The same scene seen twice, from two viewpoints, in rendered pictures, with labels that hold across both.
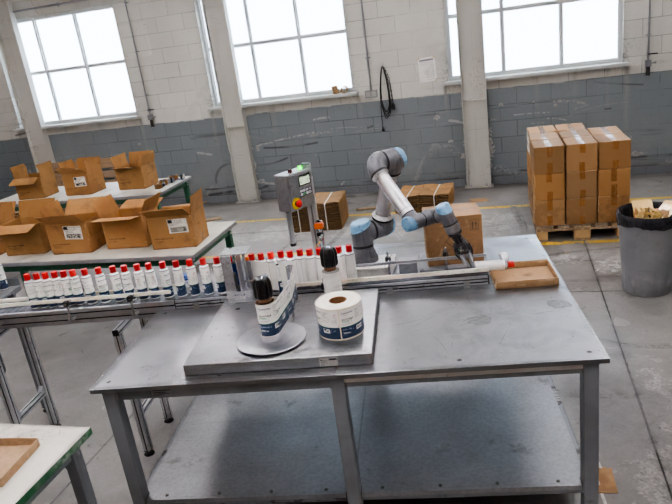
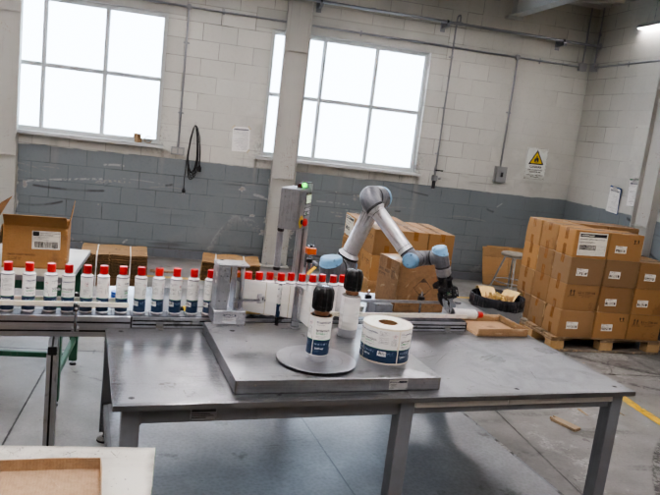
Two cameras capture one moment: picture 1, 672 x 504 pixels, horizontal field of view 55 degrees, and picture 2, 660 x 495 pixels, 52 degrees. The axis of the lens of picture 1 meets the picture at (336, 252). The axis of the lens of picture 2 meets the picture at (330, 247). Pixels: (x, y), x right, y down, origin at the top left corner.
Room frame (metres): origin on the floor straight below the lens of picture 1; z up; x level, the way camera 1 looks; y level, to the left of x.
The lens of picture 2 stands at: (0.37, 1.55, 1.75)
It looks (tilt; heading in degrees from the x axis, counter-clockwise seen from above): 10 degrees down; 331
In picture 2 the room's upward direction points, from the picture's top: 7 degrees clockwise
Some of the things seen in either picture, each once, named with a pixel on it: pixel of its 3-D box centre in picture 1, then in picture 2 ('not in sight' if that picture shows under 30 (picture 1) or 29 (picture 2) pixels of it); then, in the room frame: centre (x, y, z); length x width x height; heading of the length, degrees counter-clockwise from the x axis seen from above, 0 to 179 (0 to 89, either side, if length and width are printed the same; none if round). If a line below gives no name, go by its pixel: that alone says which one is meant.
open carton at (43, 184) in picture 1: (35, 179); not in sight; (7.30, 3.28, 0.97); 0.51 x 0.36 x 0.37; 167
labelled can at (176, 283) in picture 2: (205, 276); (175, 291); (3.21, 0.70, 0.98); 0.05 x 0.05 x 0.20
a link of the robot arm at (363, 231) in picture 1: (362, 232); (331, 268); (3.38, -0.16, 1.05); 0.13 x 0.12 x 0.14; 123
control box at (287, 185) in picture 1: (294, 189); (295, 207); (3.22, 0.17, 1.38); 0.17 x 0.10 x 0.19; 137
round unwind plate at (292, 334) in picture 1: (271, 338); (315, 359); (2.55, 0.33, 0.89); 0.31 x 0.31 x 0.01
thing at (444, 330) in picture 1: (350, 300); (341, 335); (3.00, -0.04, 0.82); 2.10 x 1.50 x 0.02; 82
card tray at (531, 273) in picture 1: (522, 273); (489, 324); (2.97, -0.91, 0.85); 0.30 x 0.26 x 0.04; 82
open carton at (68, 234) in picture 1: (75, 225); not in sight; (4.83, 1.97, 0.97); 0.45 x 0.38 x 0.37; 166
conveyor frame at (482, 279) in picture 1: (327, 288); (310, 321); (3.12, 0.07, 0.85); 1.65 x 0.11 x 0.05; 82
